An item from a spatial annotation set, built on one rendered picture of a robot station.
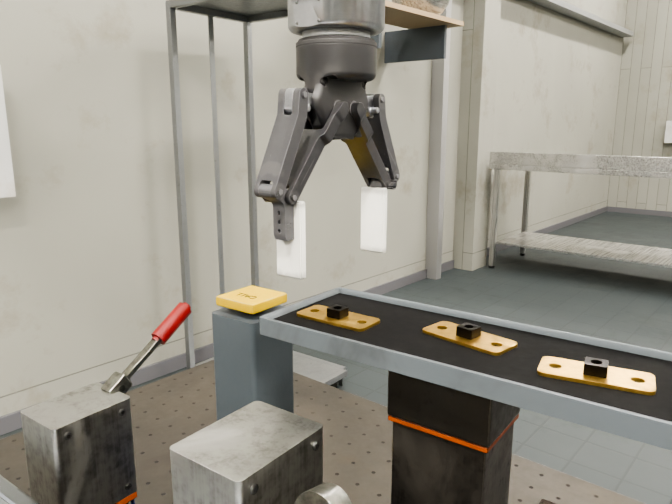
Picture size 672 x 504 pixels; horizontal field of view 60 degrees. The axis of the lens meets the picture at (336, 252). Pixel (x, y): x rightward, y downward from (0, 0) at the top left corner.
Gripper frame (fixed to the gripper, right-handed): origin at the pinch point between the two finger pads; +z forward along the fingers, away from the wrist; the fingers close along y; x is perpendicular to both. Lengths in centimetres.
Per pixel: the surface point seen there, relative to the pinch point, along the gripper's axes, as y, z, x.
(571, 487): -57, 53, 12
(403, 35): -342, -75, -195
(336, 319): 0.9, 6.7, 0.7
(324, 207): -275, 45, -215
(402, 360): 5.5, 6.9, 11.1
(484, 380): 5.4, 6.7, 18.3
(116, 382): 11.5, 16.0, -22.2
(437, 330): -2.3, 6.7, 10.4
